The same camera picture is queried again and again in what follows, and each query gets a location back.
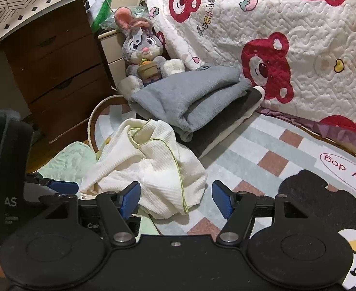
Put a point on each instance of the brown wooden drawer cabinet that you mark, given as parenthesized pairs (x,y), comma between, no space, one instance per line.
(54,66)

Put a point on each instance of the white red bear quilt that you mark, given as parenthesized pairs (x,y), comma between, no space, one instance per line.
(317,36)

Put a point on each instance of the cream small drawer cabinet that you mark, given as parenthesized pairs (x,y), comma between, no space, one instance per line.
(113,51)

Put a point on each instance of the checkered cartoon dog mat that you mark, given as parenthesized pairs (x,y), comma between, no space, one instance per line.
(250,145)

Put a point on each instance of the green plastic bag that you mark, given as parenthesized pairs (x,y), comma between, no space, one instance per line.
(100,12)

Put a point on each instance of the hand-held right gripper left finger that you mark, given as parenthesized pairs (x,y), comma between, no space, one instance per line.
(131,201)

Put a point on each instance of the light green cloth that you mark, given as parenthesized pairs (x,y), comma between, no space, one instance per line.
(69,160)

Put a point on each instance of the cream folded garment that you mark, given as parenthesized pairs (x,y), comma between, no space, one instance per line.
(258,91)

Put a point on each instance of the cream waffle-knit garment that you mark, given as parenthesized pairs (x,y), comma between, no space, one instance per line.
(153,169)

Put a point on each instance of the grey rabbit plush toy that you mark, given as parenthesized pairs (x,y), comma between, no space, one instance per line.
(141,42)

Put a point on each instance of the geometric patterned cloth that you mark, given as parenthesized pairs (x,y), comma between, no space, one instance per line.
(14,6)

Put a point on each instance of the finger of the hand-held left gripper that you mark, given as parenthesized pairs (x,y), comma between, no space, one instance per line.
(63,187)

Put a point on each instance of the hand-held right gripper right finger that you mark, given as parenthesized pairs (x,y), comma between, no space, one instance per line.
(222,201)

